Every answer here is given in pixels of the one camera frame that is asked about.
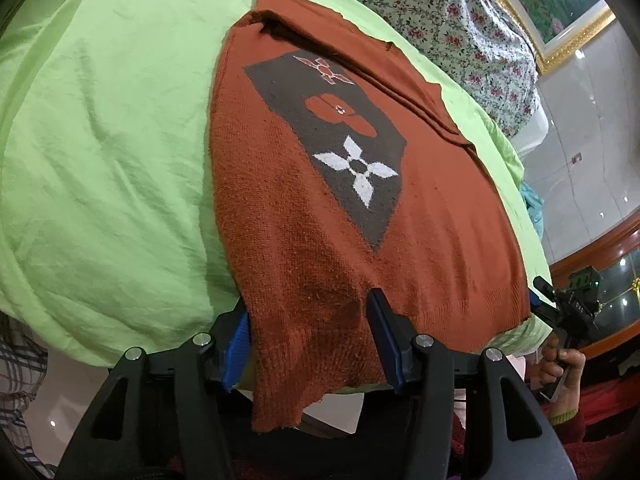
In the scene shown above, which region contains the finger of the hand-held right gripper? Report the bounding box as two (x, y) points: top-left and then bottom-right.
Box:
(532, 275), (557, 308)

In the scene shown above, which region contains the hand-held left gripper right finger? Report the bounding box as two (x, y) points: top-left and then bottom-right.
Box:
(368, 288), (576, 480)

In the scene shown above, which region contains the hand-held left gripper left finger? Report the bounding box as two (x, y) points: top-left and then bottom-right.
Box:
(52, 300), (251, 480)

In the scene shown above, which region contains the orange knit sweater flower pattern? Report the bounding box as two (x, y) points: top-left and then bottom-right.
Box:
(207, 0), (533, 433)

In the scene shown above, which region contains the person's right forearm red sleeve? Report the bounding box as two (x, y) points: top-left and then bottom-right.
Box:
(545, 380), (640, 463)

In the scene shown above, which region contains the person's right hand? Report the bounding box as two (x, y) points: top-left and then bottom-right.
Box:
(530, 336), (587, 406)

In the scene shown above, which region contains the wooden glass display cabinet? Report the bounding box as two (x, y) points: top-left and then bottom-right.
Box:
(547, 227), (640, 361)

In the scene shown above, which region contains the teal cloth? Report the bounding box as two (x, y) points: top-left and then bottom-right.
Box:
(519, 181), (545, 237)

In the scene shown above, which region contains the white pillow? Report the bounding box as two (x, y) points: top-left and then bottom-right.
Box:
(509, 109), (547, 156)

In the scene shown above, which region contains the plaid checked cloth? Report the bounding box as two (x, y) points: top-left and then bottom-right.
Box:
(0, 312), (56, 478)

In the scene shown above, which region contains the light green bed blanket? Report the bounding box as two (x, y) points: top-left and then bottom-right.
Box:
(0, 0), (553, 393)

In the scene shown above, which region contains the floral print quilt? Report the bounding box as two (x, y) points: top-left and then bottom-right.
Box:
(320, 0), (541, 138)

